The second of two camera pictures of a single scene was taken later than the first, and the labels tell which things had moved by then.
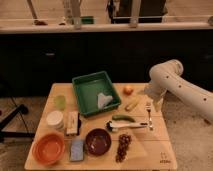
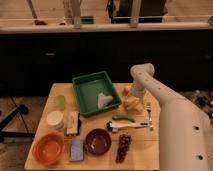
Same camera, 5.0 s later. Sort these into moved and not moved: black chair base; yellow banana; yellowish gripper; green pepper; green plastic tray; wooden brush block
Moved: yellow banana; yellowish gripper
Not moved: wooden brush block; green pepper; green plastic tray; black chair base
